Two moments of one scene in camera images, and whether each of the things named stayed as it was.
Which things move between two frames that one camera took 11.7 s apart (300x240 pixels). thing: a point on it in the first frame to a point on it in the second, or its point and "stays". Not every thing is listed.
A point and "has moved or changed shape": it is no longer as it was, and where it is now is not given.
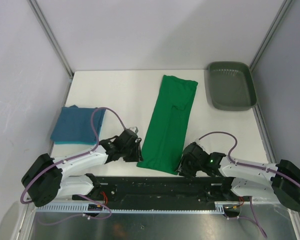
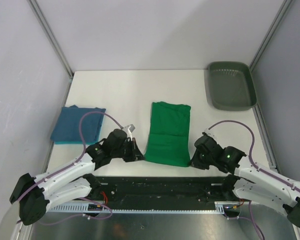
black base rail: (167, 189) stays
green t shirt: (162, 147) has moved or changed shape
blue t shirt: (74, 125) stays
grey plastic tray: (230, 86) stays
